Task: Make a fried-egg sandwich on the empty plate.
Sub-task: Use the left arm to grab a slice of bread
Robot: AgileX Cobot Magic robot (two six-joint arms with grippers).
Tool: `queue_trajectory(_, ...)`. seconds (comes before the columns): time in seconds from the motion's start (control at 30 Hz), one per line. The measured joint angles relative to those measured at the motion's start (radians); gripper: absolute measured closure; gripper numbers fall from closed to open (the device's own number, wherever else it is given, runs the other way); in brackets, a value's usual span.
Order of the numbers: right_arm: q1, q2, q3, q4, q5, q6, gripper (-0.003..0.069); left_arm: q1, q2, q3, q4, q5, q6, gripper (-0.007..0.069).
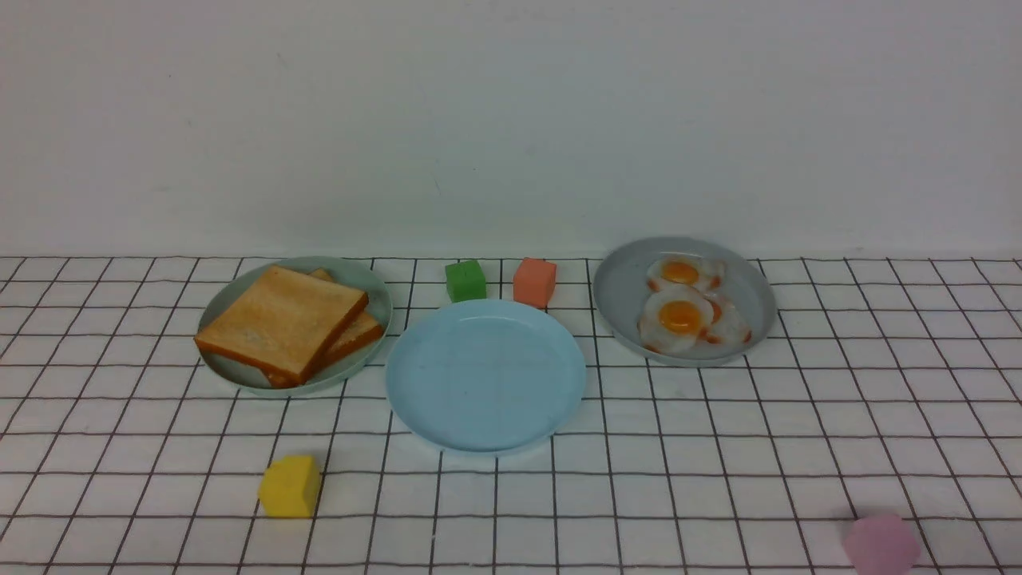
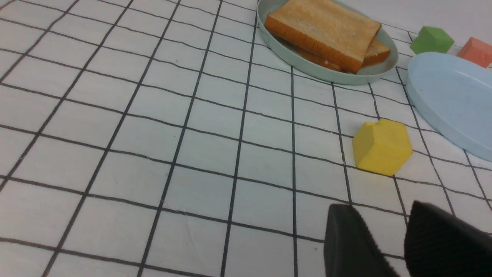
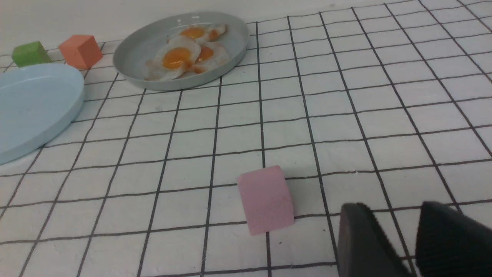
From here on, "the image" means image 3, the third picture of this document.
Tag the light blue plate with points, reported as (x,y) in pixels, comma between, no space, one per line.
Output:
(37,103)

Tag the fried egg front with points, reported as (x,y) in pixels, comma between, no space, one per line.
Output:
(173,59)

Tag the checkered white tablecloth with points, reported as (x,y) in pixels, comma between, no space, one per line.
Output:
(386,104)

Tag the green foam cube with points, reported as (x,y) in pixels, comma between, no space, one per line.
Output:
(30,54)

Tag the grey plate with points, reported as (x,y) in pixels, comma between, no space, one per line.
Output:
(131,55)

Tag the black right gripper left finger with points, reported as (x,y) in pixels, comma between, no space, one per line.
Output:
(363,247)

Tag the fried egg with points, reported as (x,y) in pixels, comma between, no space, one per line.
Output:
(212,55)
(173,59)
(202,33)

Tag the fried egg back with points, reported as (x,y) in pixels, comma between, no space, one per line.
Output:
(202,33)

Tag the orange foam cube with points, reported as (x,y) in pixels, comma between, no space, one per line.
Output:
(81,51)

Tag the fried egg middle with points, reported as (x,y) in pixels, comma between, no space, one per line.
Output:
(212,55)

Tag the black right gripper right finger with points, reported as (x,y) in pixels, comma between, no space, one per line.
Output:
(450,244)

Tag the pink foam cube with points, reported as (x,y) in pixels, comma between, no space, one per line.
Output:
(266,200)

